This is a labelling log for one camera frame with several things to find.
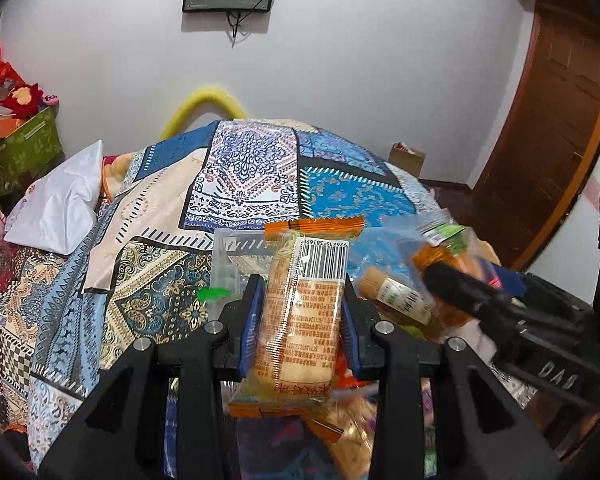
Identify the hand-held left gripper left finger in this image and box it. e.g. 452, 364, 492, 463
40, 274, 268, 480

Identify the brown wooden door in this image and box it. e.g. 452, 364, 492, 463
472, 2, 600, 272

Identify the clear packet with green stripe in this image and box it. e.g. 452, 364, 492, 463
197, 285, 231, 302

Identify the white pillow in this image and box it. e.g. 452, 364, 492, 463
3, 139, 106, 256

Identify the clear plastic bag green zip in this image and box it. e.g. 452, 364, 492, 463
210, 227, 433, 313

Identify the yellow foam tube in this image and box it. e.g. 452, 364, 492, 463
158, 84, 249, 141

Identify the red plush toy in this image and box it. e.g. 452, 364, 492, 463
0, 84, 49, 120

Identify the blue patchwork quilt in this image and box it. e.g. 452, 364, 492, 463
0, 117, 462, 480

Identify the green storage box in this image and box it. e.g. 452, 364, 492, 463
0, 105, 64, 199

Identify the orange-edged rice cracker packet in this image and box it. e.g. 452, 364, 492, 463
228, 215, 365, 419

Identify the orange-brown fried snack packet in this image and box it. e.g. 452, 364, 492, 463
300, 385, 381, 480

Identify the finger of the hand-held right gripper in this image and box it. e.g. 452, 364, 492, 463
423, 262, 522, 332
485, 264, 532, 302

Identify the brown roll snack packet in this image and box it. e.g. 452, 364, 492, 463
357, 265, 434, 326

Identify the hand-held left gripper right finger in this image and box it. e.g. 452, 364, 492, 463
341, 274, 564, 480

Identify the small cardboard box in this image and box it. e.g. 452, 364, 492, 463
387, 142, 427, 179

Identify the orange snack packet green label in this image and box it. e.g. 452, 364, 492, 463
384, 209, 491, 344

